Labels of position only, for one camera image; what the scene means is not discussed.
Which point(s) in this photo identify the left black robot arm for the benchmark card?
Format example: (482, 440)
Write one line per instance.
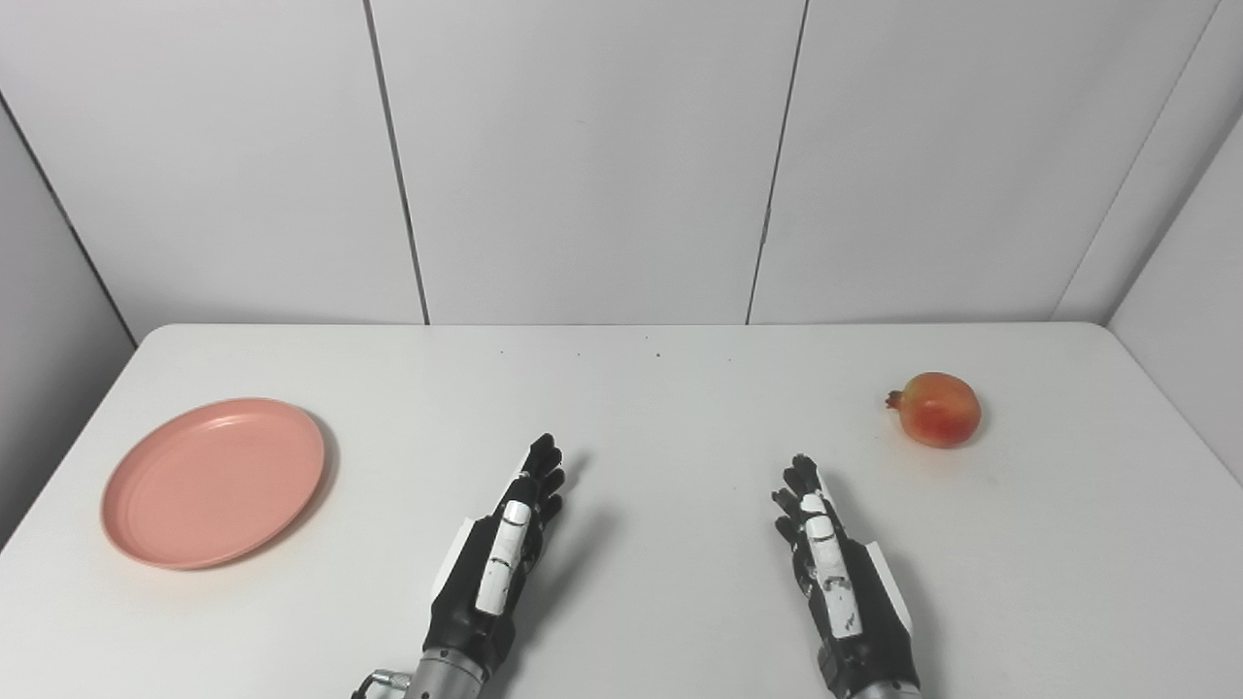
(445, 677)

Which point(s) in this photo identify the pink round plate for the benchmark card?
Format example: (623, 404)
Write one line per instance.
(214, 482)

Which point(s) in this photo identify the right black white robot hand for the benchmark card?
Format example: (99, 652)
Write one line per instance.
(855, 602)

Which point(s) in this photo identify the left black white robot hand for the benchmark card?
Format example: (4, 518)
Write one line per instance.
(466, 592)

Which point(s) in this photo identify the red yellow pomegranate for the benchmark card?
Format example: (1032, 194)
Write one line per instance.
(940, 410)

